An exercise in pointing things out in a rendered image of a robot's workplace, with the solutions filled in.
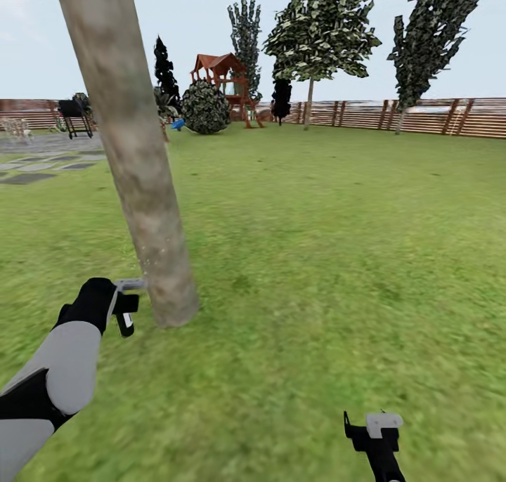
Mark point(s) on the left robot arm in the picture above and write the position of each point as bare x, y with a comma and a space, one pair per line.
57, 381

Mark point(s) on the pesticide atomizer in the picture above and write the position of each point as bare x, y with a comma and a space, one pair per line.
125, 324

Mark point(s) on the charcoal grill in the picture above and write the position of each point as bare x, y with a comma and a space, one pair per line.
70, 108

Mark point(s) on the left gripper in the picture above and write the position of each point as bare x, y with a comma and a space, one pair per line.
128, 304

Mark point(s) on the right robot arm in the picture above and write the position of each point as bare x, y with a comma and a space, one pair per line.
379, 440

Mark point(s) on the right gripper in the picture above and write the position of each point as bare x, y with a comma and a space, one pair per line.
385, 445

